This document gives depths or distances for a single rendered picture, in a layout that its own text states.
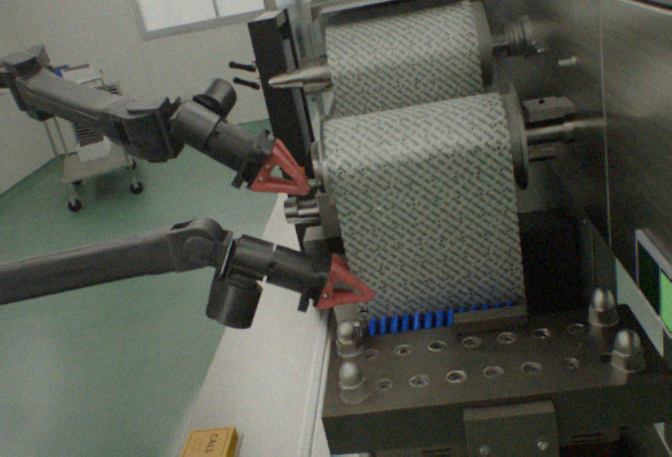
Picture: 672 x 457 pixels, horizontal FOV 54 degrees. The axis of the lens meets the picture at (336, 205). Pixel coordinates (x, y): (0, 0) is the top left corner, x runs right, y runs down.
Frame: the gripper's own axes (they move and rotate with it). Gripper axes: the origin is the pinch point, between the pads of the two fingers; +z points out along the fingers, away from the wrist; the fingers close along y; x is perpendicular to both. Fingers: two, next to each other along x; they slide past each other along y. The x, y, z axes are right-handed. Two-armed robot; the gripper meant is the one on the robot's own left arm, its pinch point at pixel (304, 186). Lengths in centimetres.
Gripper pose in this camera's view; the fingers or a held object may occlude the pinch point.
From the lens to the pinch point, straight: 94.3
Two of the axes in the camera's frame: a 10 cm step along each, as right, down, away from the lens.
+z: 8.6, 4.8, 1.5
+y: -0.5, 3.7, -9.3
